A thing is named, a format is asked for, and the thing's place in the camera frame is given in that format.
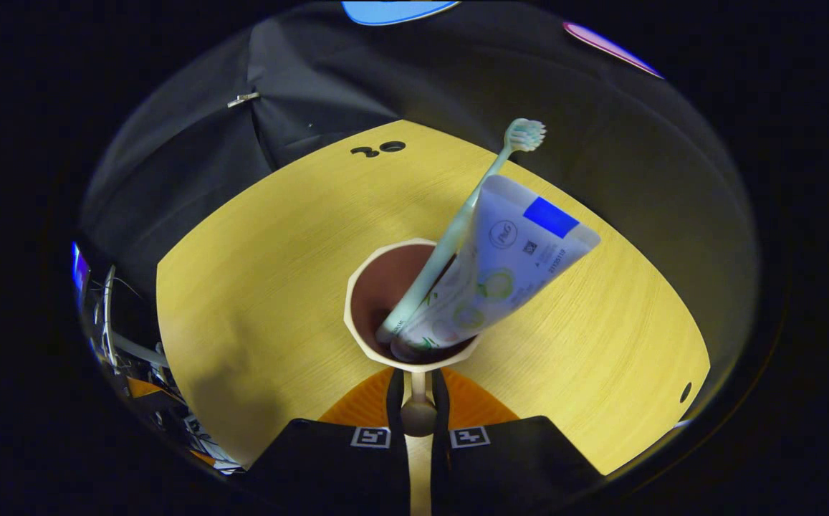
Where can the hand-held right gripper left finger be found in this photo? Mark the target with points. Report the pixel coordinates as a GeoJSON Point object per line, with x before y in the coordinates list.
{"type": "Point", "coordinates": [397, 408]}

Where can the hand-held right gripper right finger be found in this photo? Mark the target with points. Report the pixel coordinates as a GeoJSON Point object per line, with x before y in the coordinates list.
{"type": "Point", "coordinates": [441, 408]}

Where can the beige cup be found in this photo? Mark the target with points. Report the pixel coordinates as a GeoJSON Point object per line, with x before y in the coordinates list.
{"type": "Point", "coordinates": [378, 287]}

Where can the white toothpaste tube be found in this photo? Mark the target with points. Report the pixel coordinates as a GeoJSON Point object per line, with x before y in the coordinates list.
{"type": "Point", "coordinates": [514, 258]}

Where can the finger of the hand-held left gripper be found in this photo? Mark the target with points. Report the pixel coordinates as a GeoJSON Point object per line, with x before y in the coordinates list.
{"type": "Point", "coordinates": [143, 388]}

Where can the pale green toothbrush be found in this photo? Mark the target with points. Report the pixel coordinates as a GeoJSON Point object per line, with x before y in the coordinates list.
{"type": "Point", "coordinates": [457, 229]}

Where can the silver cloth clip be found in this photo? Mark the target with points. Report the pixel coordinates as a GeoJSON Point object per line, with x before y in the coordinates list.
{"type": "Point", "coordinates": [243, 99]}

